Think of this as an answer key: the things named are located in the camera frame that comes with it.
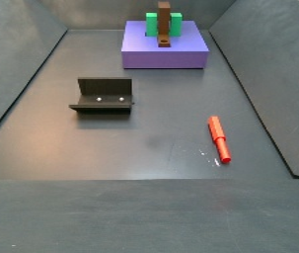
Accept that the green block left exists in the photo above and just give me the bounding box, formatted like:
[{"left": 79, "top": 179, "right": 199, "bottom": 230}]
[{"left": 146, "top": 13, "right": 158, "bottom": 37}]

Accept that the brown L-shaped block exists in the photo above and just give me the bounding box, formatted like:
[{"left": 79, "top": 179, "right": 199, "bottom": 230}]
[{"left": 157, "top": 1, "right": 170, "bottom": 47}]

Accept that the black angled fixture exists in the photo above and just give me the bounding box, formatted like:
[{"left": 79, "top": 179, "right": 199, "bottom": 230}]
[{"left": 68, "top": 77, "right": 134, "bottom": 114}]

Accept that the red peg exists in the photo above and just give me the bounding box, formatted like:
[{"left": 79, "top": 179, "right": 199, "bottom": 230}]
[{"left": 209, "top": 116, "right": 231, "bottom": 163}]

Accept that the green block right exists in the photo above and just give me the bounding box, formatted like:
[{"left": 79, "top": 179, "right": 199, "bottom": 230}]
[{"left": 169, "top": 13, "right": 182, "bottom": 37}]

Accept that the purple base block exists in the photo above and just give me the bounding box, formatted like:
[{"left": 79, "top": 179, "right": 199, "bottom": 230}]
[{"left": 122, "top": 21, "right": 210, "bottom": 69}]

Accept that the green block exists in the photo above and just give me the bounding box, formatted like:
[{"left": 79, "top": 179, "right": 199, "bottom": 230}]
[
  {"left": 169, "top": 13, "right": 182, "bottom": 37},
  {"left": 146, "top": 13, "right": 158, "bottom": 37}
]

